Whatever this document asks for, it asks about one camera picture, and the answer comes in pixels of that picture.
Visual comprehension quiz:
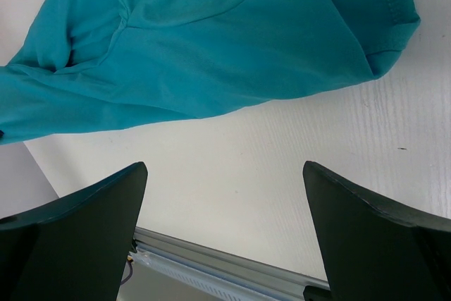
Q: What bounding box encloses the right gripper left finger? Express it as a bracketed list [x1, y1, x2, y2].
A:
[1, 162, 147, 300]

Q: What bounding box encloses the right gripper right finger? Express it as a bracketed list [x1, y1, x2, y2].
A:
[302, 161, 450, 300]

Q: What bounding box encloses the teal t shirt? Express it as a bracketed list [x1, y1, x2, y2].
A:
[1, 0, 420, 145]

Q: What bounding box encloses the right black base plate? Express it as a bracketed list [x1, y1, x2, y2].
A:
[303, 285, 333, 301]

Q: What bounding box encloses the white slotted cable duct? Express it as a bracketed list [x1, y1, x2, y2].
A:
[131, 251, 272, 301]

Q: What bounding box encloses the aluminium mounting rail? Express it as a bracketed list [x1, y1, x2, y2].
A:
[131, 227, 330, 300]

